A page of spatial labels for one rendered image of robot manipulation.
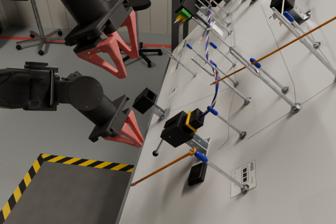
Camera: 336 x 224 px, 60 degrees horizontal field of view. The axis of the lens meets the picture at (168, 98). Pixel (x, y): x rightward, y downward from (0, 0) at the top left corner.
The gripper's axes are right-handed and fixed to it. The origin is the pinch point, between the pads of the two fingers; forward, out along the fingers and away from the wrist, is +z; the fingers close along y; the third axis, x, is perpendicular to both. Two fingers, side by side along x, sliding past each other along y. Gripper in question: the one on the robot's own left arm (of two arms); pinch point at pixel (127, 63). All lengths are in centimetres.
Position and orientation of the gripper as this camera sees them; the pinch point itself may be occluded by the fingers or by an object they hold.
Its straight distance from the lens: 48.9
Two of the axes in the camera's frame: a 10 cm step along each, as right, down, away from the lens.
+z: 4.5, 7.2, 5.4
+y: 2.8, -6.8, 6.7
